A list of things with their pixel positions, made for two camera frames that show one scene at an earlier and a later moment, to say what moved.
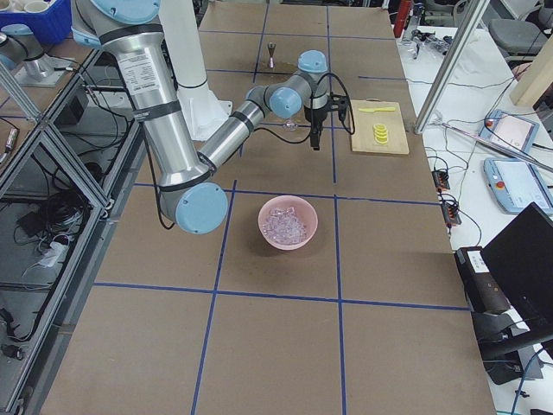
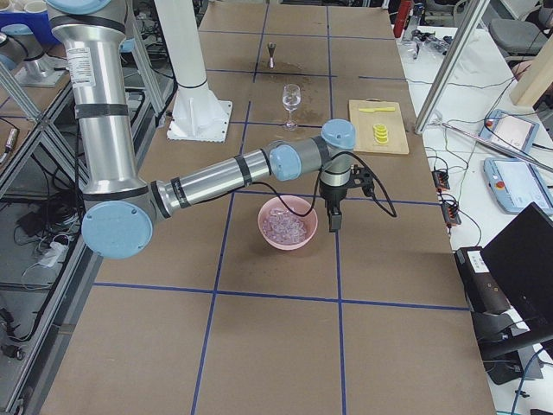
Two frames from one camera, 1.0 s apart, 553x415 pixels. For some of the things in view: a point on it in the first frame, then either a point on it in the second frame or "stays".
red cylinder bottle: [402, 16] stays
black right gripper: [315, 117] -> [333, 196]
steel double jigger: [271, 62] stays
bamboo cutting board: [379, 127] stays
